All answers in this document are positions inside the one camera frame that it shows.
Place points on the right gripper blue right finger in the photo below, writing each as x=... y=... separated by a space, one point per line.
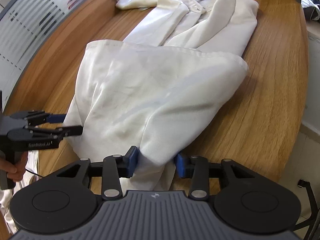
x=197 y=169

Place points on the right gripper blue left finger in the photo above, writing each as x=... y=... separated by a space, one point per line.
x=115 y=167

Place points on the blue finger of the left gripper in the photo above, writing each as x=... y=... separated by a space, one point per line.
x=67 y=131
x=55 y=118

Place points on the cream satin shirt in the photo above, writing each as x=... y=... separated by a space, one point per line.
x=161 y=86

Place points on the person left hand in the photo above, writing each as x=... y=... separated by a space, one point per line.
x=15 y=171

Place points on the beige garment pile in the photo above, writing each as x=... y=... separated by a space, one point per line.
x=30 y=176

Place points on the frosted glass desk partition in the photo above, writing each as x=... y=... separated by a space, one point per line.
x=25 y=25

